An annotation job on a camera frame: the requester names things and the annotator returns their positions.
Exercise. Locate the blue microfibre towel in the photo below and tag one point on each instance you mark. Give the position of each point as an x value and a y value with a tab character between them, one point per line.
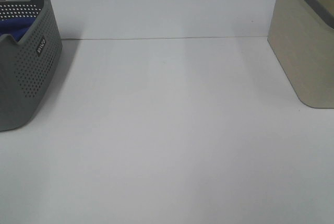
16	27

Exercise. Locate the grey perforated laundry basket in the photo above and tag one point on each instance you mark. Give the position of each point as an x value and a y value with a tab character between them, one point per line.
27	66

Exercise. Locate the beige plastic bin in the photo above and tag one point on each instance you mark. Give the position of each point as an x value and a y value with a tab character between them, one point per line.
301	37

